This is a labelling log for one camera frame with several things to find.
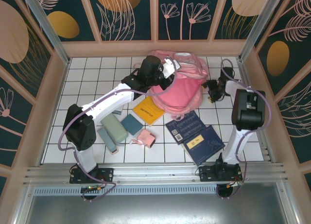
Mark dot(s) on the pink student backpack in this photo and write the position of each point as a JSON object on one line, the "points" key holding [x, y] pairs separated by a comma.
{"points": [[179, 95]]}

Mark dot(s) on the navy book with white text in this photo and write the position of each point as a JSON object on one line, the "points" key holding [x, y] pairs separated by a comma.
{"points": [[184, 128]]}

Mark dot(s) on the navy book with yellow label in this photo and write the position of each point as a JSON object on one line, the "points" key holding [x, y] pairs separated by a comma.
{"points": [[206, 148]]}

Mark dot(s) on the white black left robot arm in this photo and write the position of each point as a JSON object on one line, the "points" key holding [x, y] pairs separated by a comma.
{"points": [[107, 102]]}

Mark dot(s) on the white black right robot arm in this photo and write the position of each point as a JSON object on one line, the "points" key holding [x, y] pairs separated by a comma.
{"points": [[247, 109]]}

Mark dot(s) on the teal square box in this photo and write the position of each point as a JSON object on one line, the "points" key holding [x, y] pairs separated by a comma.
{"points": [[131, 124]]}

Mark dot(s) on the sage green pencil case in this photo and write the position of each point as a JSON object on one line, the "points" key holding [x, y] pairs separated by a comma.
{"points": [[114, 128]]}

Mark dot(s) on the small pink pouch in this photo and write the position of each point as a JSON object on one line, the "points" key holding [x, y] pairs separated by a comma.
{"points": [[145, 137]]}

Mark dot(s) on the grey-blue long case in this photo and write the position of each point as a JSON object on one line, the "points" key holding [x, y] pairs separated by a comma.
{"points": [[107, 140]]}

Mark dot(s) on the small green circuit board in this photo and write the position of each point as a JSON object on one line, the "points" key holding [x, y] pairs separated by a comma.
{"points": [[91, 188]]}

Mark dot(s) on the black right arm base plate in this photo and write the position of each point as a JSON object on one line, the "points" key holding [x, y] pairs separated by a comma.
{"points": [[206, 174]]}

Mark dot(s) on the aluminium corner post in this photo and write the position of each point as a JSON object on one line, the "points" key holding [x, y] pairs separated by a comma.
{"points": [[262, 20], [45, 20]]}

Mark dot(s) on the aluminium front rail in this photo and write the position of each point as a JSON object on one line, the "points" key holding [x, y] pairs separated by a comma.
{"points": [[155, 171]]}

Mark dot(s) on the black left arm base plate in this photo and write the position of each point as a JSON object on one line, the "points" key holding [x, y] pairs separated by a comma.
{"points": [[107, 175]]}

